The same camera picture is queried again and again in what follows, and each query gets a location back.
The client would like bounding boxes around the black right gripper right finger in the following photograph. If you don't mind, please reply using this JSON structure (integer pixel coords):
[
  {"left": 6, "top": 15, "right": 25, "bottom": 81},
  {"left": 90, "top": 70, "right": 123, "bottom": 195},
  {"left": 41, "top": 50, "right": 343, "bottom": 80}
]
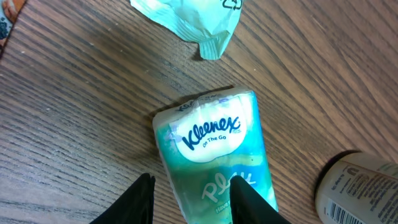
[{"left": 229, "top": 176, "right": 290, "bottom": 224}]

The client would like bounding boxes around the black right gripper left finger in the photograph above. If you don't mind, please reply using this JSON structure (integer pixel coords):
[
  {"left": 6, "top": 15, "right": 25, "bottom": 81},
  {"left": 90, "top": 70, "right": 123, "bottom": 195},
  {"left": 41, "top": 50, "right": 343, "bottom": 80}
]
[{"left": 90, "top": 173, "right": 155, "bottom": 224}]

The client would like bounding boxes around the teal white tissue packet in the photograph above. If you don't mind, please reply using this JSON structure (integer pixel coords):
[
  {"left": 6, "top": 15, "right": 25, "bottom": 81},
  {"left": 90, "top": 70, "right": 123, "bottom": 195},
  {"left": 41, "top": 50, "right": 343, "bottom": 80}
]
[{"left": 152, "top": 87, "right": 278, "bottom": 223}]

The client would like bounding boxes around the green lid white jar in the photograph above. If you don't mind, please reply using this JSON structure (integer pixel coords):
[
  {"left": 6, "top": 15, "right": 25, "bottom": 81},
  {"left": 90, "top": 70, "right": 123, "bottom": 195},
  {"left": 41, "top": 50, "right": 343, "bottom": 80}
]
[{"left": 314, "top": 150, "right": 397, "bottom": 224}]

